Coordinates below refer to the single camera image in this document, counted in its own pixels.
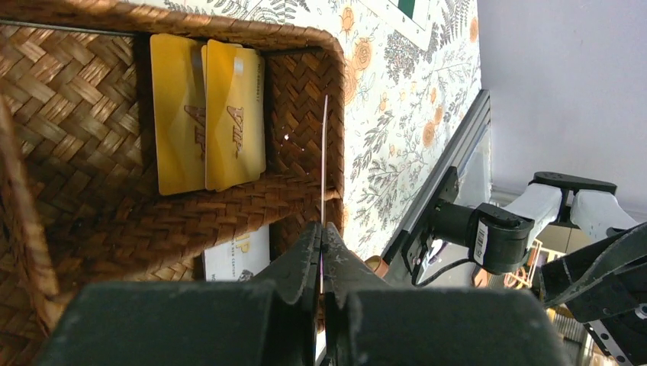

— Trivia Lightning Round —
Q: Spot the yellow credit card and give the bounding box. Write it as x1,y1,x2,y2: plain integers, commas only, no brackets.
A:
320,94,330,364
202,40,266,191

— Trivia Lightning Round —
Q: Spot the green white chessboard mat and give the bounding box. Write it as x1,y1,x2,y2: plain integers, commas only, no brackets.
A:
361,0,438,50

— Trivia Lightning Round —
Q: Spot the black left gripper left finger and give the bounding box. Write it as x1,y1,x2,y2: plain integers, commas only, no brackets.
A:
252,221,323,365

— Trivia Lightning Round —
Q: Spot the brown woven divided basket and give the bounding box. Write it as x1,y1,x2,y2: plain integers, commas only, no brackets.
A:
1,1,345,365

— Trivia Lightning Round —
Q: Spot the floral patterned table mat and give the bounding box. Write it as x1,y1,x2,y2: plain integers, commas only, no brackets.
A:
158,0,481,258

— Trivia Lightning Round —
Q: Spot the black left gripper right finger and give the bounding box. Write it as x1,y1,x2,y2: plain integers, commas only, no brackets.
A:
323,223,392,365

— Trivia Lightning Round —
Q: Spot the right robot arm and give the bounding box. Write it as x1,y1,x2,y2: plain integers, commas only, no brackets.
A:
427,172,646,365

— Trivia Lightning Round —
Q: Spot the grey card in basket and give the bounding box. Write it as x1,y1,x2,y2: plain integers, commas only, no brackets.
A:
202,225,270,281

